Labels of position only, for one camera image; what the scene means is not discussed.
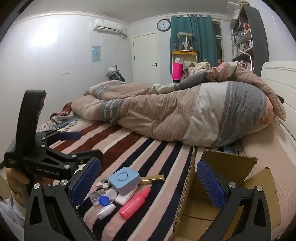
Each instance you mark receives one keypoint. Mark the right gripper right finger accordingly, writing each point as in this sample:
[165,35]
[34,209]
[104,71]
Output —
[254,221]

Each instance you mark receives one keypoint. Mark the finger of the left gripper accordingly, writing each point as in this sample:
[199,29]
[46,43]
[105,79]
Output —
[82,181]
[51,137]

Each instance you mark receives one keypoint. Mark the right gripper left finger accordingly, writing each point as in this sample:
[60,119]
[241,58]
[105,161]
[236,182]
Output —
[51,211]

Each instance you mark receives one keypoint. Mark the blue white contact lens case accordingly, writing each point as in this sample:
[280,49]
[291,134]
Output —
[109,197]

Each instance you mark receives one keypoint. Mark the light blue square case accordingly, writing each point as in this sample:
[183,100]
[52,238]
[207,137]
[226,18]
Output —
[124,180]

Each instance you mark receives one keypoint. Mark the pink red bottle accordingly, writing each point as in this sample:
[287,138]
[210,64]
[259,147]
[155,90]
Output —
[127,211]

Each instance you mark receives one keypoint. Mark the gold rectangular bar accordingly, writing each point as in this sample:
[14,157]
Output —
[151,179]

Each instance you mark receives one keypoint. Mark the person's left hand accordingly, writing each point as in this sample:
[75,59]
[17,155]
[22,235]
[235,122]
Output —
[15,178]

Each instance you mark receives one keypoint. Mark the clear plastic blister pack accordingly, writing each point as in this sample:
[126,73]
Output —
[94,196]

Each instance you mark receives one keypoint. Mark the clear tape dispenser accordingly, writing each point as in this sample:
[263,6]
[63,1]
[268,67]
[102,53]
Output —
[103,184]

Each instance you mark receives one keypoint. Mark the crumpled patterned cloth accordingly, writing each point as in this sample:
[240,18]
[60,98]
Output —
[60,120]

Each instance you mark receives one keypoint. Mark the small white bottle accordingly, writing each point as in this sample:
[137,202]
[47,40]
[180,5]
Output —
[105,211]

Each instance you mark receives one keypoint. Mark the person's grey sleeve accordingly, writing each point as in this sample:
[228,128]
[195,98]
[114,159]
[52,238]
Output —
[14,216]

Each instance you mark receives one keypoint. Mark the white flat case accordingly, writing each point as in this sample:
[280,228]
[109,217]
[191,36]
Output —
[124,199]

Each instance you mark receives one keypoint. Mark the cardboard box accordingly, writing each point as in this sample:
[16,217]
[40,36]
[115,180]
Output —
[196,211]

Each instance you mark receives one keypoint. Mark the pink ribbed bed sheet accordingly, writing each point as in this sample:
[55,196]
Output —
[274,150]

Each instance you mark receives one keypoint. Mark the striped fleece blanket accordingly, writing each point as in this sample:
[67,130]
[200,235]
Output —
[122,148]

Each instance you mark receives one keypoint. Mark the pink grey striped duvet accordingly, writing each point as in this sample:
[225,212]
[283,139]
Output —
[211,108]

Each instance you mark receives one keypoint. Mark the white air conditioner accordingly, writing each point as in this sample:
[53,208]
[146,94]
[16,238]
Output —
[109,26]

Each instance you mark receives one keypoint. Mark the white door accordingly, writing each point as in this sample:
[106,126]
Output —
[145,59]

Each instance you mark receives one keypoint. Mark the magenta gift bag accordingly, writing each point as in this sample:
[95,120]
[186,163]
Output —
[177,71]

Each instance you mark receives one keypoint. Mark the white headboard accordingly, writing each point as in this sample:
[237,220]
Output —
[280,76]

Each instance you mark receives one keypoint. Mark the yellow shelf cabinet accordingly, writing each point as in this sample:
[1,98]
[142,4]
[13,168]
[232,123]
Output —
[188,58]

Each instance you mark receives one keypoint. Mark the beige puffy jacket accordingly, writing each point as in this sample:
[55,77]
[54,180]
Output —
[200,67]

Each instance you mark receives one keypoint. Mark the glass display case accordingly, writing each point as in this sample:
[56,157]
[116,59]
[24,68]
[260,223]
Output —
[185,41]

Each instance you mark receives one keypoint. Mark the dark bookshelf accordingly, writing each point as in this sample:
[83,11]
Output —
[249,41]

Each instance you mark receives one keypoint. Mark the teal curtain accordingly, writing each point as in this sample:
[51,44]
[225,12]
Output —
[204,38]

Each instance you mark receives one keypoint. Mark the blue wall poster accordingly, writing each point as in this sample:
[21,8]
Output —
[96,53]

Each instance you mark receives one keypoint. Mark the round wall clock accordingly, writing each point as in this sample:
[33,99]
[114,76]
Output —
[163,25]

